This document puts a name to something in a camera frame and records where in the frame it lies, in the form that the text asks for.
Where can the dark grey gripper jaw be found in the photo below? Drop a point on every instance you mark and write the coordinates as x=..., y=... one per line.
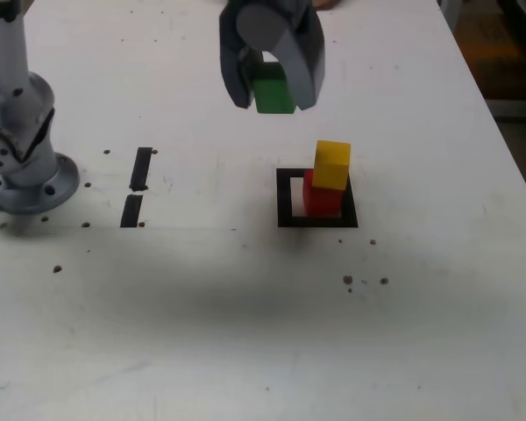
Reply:
x=232, y=66

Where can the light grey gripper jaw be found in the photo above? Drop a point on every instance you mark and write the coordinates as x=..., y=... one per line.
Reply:
x=307, y=66

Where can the green cube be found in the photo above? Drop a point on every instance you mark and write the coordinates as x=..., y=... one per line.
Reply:
x=272, y=96

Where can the yellow cube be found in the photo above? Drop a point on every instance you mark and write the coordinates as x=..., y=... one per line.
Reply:
x=331, y=169

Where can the red cube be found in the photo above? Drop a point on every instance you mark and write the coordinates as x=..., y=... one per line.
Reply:
x=322, y=201

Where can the black tape square outline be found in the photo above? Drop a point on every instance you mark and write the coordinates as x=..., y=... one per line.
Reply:
x=285, y=206

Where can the black tape strip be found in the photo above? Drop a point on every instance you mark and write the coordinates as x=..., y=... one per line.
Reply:
x=140, y=169

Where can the grey metal bar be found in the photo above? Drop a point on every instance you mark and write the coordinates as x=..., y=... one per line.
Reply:
x=515, y=108

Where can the grey metal post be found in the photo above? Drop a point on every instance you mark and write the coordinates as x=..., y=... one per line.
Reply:
x=448, y=11

